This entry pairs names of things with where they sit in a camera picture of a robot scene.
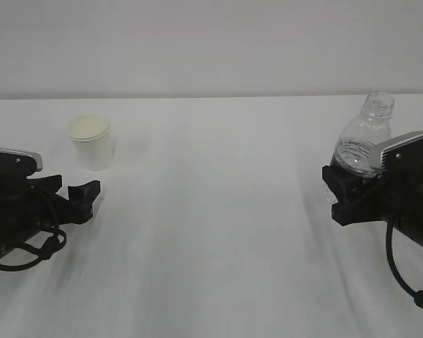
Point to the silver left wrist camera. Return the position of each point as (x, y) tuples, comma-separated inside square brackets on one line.
[(20, 163)]

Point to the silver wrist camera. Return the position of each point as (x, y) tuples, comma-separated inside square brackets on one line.
[(398, 155), (20, 163)]

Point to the clear water bottle green label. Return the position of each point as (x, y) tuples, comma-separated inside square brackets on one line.
[(368, 128)]

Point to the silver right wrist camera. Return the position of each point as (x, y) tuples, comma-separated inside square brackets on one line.
[(398, 155)]

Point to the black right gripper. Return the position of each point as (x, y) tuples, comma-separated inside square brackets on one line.
[(398, 198)]

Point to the white paper cup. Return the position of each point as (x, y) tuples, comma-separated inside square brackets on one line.
[(90, 135)]

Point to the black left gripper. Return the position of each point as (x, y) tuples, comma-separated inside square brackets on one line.
[(29, 205)]

